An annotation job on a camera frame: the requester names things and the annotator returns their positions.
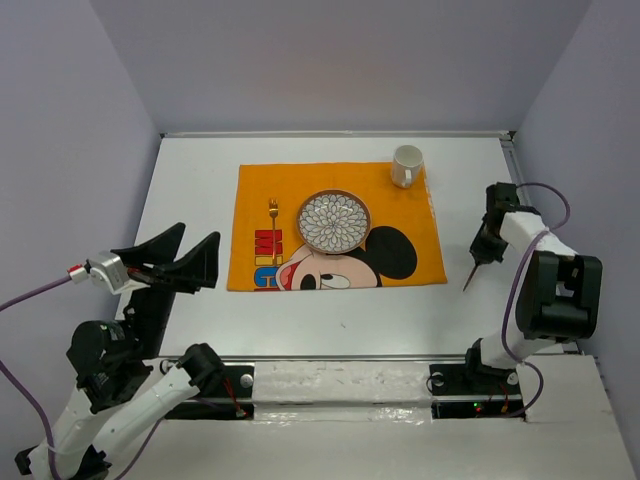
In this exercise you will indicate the orange cartoon mouse placemat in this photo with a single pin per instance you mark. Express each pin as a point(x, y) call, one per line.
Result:
point(402, 248)

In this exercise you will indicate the floral patterned plate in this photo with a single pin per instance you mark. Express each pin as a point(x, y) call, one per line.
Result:
point(333, 222)

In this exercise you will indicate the white mug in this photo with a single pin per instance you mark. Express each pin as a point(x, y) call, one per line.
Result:
point(407, 163)

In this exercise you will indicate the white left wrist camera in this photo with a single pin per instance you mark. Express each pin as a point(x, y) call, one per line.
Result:
point(107, 271)

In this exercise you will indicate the copper knife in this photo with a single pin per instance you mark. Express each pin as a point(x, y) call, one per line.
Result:
point(470, 276)

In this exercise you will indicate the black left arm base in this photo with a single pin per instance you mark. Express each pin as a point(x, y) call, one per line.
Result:
point(231, 400)

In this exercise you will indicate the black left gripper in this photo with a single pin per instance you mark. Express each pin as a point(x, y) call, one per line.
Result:
point(192, 271)

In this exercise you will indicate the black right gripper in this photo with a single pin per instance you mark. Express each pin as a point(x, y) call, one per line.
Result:
point(479, 251)

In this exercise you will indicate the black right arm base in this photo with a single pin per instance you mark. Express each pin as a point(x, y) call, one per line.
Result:
point(456, 394)

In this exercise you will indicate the copper fork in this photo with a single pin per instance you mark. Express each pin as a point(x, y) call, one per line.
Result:
point(273, 213)

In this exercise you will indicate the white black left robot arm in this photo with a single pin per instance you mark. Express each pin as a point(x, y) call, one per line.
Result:
point(107, 409)

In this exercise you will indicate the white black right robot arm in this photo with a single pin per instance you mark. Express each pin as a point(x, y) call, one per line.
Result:
point(553, 298)

